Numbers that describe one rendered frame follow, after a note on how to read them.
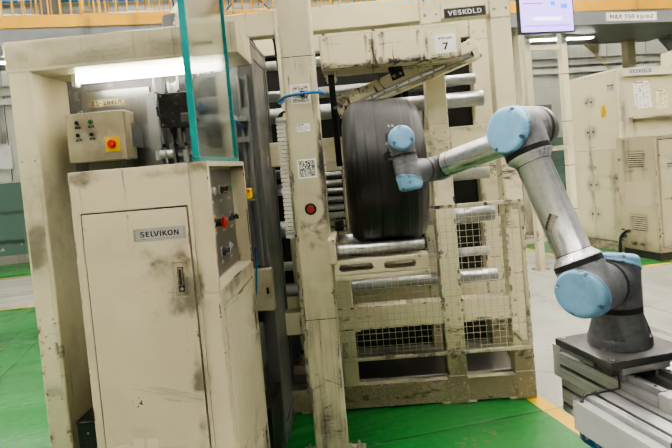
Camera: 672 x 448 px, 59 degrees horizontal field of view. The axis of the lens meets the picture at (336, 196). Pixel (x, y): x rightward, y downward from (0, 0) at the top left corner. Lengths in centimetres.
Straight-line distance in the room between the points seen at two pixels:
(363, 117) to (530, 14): 423
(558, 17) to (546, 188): 501
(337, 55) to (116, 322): 144
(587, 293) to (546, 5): 512
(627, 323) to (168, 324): 120
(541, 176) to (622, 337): 43
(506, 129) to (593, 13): 811
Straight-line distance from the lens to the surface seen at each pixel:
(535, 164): 150
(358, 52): 262
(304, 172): 232
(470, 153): 176
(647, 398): 155
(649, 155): 664
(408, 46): 263
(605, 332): 162
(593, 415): 151
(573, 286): 147
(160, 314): 178
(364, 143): 213
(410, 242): 227
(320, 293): 237
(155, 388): 185
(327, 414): 252
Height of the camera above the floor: 122
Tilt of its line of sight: 3 degrees down
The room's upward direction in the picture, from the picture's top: 5 degrees counter-clockwise
